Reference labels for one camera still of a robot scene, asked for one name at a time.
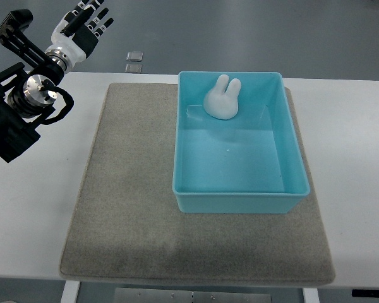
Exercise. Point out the black white robot left hand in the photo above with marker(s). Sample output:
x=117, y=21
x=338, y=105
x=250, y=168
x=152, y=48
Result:
x=80, y=29

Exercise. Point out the white plush tooth toy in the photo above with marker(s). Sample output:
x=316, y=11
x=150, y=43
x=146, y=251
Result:
x=221, y=101

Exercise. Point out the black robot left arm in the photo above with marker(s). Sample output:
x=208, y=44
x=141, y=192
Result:
x=29, y=91

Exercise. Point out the blue plastic box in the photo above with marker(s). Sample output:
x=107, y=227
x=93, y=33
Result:
x=251, y=163

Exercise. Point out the lower floor socket plate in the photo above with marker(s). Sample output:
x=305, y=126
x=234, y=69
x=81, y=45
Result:
x=133, y=68

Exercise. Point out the grey felt mat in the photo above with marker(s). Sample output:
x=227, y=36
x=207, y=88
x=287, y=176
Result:
x=127, y=227

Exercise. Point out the white left table leg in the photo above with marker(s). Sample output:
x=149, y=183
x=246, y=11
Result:
x=70, y=292

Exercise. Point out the white table leg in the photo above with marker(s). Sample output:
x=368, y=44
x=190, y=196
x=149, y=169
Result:
x=310, y=295
x=70, y=292

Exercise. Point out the grey metal table crossbar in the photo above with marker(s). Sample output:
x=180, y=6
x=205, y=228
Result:
x=156, y=295

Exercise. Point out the white right table leg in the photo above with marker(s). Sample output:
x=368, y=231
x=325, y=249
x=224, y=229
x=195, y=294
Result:
x=310, y=295

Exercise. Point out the black table control panel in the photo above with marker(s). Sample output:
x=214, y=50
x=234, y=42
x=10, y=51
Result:
x=365, y=293

